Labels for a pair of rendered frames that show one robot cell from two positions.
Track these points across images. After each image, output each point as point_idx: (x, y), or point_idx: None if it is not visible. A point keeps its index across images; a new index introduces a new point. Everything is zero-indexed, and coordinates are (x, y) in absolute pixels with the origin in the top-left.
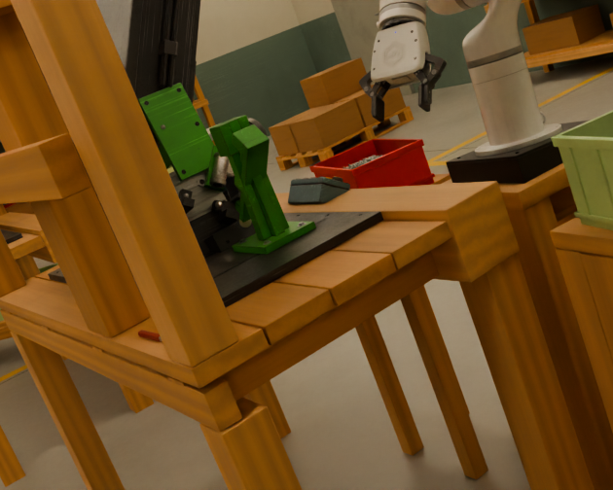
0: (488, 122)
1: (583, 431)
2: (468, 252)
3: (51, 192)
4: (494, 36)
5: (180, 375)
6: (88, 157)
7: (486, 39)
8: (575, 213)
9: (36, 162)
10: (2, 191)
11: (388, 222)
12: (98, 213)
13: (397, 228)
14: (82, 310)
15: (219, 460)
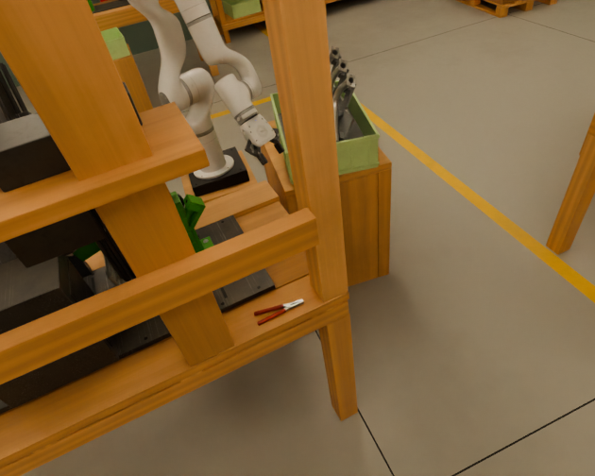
0: (211, 161)
1: None
2: None
3: (303, 246)
4: (210, 118)
5: (332, 304)
6: (324, 213)
7: (208, 120)
8: (291, 180)
9: (298, 233)
10: (176, 298)
11: (241, 216)
12: None
13: (259, 214)
14: (193, 354)
15: (334, 333)
